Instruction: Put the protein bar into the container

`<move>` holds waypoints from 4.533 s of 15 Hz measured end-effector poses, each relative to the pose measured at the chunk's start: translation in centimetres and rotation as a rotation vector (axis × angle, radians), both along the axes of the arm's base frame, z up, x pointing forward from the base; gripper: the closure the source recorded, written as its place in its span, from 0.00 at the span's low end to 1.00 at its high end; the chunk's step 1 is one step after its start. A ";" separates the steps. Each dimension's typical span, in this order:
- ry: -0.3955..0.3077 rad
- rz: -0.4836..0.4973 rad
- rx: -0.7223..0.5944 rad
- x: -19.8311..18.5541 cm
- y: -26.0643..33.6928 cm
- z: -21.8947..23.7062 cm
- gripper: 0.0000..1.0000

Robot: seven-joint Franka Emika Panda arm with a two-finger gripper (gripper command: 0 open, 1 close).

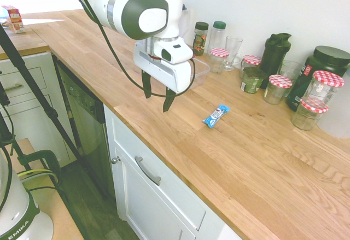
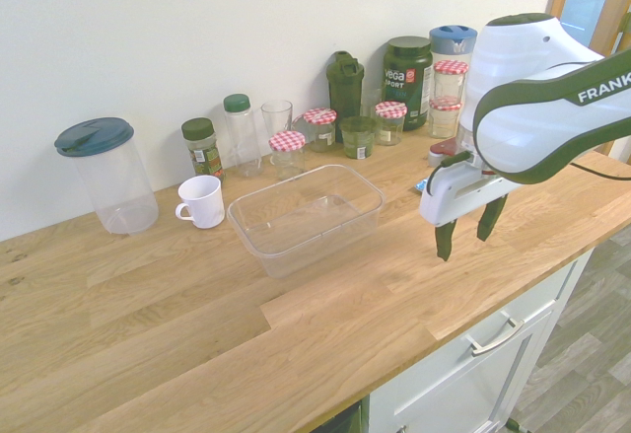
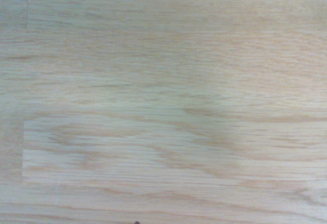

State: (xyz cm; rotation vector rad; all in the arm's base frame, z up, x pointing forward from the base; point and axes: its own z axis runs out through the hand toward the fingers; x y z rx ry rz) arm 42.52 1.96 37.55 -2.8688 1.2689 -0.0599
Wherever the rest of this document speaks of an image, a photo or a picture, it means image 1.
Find white drawer cabinet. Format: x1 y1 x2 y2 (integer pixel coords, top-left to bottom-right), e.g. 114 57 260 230
0 50 79 168

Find orange cardboard box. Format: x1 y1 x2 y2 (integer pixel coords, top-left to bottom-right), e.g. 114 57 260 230
1 4 27 34

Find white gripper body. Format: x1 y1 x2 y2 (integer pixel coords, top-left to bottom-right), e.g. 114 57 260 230
133 40 193 93

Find clear plastic pitcher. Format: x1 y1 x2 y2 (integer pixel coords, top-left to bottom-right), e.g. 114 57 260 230
180 3 197 47

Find silver drawer handle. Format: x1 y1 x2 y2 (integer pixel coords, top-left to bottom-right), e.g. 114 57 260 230
3 83 24 92

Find clear glass tumbler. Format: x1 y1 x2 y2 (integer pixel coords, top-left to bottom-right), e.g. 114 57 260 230
278 60 303 88

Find black shaker bottle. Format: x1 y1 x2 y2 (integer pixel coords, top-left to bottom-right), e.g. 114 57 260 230
258 32 293 90

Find silver bar handle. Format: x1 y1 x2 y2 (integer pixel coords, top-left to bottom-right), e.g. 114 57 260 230
134 156 162 186

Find clear bottle with green lid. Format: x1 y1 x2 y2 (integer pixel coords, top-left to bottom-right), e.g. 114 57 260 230
209 20 227 58

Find spice jar with dark lid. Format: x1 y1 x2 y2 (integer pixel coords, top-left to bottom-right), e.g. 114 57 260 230
192 21 209 57

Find stainless steel dishwasher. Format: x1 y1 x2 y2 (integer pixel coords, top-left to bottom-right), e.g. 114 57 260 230
52 55 117 200

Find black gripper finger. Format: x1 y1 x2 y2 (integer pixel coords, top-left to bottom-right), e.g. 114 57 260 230
162 87 177 113
141 69 153 99

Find glass jar red checkered lid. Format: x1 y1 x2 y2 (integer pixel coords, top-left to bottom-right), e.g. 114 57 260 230
206 47 230 74
290 98 329 131
300 70 346 110
240 54 263 80
263 74 294 106

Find black camera tripod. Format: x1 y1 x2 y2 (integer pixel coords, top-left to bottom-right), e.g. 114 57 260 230
0 24 110 200

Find tall glass mug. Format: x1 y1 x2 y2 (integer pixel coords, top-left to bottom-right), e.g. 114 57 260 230
222 35 244 72

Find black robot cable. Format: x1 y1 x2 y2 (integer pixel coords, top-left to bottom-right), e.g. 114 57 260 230
69 0 197 97

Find large black protein tub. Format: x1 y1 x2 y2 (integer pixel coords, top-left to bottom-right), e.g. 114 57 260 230
285 45 350 113

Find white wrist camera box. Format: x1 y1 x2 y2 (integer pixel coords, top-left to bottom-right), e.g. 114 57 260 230
152 40 194 65

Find blue protein bar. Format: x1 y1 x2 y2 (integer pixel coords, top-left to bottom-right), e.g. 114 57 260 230
202 103 231 128

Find jar with green label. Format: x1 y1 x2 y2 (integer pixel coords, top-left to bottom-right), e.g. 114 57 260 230
240 66 268 95

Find white cabinet with bar handle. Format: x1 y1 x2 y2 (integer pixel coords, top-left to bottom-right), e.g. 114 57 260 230
103 104 243 240

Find clear plastic container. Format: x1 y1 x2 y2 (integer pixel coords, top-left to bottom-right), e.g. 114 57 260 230
190 57 211 90

